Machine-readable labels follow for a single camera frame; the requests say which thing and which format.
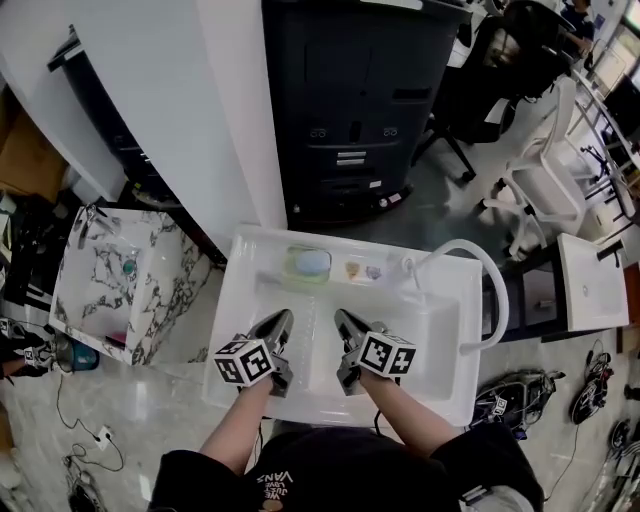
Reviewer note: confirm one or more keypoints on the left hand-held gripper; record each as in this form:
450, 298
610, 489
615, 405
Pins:
245, 362

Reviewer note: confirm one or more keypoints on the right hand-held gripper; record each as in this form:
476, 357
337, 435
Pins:
387, 352

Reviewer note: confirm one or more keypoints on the person's right forearm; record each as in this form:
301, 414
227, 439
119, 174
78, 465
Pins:
410, 420

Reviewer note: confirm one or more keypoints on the person's left forearm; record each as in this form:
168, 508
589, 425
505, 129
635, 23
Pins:
235, 430

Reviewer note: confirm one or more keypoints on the blue shield sticker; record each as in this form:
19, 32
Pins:
373, 272

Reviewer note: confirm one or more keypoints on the yellow shield sticker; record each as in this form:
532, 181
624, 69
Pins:
353, 269

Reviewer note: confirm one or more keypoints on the large white ceramic sink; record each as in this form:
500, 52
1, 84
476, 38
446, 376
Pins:
440, 350

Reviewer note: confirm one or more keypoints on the person's black t-shirt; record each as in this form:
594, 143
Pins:
350, 475

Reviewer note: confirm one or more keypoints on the white curved faucet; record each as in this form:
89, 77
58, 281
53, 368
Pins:
495, 280

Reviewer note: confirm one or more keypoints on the green drain plug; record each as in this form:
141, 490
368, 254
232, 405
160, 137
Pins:
130, 267

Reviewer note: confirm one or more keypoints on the pink item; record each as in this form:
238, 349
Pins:
117, 340

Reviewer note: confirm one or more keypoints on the large black gear pile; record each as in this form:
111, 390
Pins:
520, 395

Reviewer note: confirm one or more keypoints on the black metal sink stand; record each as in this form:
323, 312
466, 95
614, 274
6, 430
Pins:
530, 310

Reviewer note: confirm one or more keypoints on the marble pattern sink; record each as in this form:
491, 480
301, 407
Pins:
100, 290

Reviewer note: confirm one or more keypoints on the blue round container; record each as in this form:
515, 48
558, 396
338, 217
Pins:
82, 357

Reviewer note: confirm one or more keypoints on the white power strip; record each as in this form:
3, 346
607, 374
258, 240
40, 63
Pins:
104, 437

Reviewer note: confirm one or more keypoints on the chrome faucet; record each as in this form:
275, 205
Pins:
87, 222

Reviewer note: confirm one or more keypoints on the large black machine cabinet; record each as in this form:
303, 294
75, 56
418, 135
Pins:
350, 100

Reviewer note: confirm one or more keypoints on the small white sink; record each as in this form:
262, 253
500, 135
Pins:
590, 290

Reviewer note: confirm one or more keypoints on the small black gear pile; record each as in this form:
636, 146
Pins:
590, 395

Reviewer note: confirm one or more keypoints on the white office chair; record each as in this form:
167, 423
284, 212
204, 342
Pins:
550, 185

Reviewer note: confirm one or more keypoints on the narrow black machine cabinet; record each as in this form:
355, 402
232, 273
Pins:
120, 135

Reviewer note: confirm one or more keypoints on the black floor device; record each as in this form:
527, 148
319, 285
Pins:
85, 495

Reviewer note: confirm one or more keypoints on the small black faucet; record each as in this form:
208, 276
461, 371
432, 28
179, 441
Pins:
610, 252

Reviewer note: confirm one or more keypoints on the black office chair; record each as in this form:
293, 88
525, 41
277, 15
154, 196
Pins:
500, 75

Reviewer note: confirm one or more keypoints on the brown cardboard box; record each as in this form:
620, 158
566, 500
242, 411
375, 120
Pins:
30, 155

